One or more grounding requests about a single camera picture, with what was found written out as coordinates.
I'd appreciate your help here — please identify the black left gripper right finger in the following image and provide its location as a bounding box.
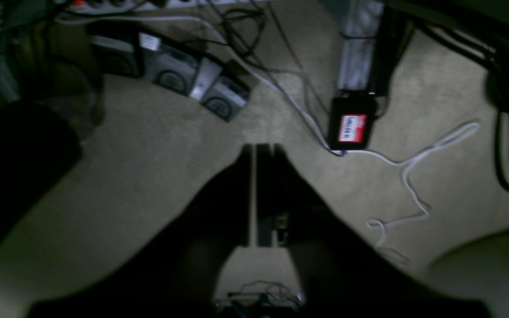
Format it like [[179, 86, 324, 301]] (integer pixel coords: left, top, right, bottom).
[[257, 144, 489, 318]]

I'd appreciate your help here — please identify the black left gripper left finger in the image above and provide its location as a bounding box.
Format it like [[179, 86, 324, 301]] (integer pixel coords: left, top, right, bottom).
[[30, 145, 253, 318]]

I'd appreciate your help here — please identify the black power adapter red label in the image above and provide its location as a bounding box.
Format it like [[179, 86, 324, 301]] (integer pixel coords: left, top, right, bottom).
[[327, 91, 378, 151]]

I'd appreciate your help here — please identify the grey foot pedal unit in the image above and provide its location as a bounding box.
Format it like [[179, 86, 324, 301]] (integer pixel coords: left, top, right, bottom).
[[86, 21, 251, 122]]

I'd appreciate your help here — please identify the white power strip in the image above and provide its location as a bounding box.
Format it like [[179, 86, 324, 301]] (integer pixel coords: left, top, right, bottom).
[[65, 0, 256, 15]]

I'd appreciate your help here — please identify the white cable on floor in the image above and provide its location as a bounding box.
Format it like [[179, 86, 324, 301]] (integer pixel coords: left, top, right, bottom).
[[56, 15, 480, 265]]

